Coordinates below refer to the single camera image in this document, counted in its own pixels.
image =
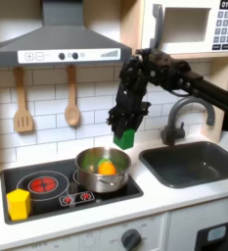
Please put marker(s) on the orange toy vegetable green top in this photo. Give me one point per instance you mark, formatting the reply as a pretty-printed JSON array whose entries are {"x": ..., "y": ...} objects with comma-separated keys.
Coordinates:
[{"x": 107, "y": 169}]

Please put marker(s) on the wooden slotted spatula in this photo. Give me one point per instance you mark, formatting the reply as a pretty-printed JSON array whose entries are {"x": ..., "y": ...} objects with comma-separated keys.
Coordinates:
[{"x": 23, "y": 121}]

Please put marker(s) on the grey extractor hood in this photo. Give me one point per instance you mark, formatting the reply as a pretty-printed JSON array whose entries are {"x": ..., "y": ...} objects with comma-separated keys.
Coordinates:
[{"x": 61, "y": 39}]

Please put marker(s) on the dark grey tap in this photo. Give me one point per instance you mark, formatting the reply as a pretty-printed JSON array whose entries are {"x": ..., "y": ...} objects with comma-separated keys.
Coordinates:
[{"x": 174, "y": 130}]

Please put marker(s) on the yellow toy block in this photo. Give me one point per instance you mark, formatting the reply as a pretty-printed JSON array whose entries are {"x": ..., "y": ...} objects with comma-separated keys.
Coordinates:
[{"x": 18, "y": 205}]

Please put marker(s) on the wooden spoon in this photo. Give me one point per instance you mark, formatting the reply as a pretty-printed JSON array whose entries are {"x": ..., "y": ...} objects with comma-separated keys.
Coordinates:
[{"x": 72, "y": 114}]

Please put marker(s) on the dark grey sink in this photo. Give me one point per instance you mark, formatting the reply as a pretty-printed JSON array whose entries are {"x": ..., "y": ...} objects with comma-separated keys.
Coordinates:
[{"x": 190, "y": 166}]

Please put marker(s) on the dark oven knob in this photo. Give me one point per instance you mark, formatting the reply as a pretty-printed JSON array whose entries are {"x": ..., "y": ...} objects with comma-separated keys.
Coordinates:
[{"x": 130, "y": 239}]

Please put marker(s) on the green toy block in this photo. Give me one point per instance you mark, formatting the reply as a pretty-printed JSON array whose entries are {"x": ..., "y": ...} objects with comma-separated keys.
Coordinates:
[{"x": 127, "y": 141}]

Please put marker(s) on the black toy stove top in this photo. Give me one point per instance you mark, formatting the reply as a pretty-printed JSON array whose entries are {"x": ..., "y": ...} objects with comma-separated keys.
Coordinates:
[{"x": 53, "y": 202}]

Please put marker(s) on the steel pot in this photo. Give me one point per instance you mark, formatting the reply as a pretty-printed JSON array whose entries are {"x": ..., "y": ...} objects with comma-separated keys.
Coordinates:
[{"x": 100, "y": 183}]

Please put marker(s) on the white toy microwave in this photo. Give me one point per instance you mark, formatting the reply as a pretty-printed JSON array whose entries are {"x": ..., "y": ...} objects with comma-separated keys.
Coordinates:
[{"x": 187, "y": 45}]

